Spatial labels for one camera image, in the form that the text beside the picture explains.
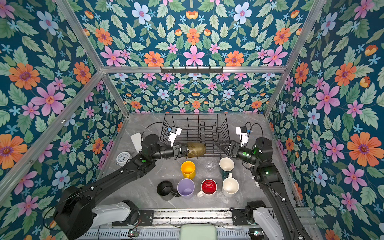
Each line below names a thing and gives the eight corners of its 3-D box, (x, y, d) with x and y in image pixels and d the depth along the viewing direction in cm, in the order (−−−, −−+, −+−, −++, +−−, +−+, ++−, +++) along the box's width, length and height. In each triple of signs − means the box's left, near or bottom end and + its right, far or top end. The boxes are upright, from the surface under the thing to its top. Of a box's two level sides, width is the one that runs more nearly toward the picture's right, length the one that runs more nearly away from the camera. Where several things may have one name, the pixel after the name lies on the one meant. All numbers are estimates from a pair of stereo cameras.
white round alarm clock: (116, 166, 94) (113, 163, 90) (121, 155, 99) (118, 151, 95) (128, 166, 94) (125, 163, 90) (132, 155, 99) (130, 151, 95)
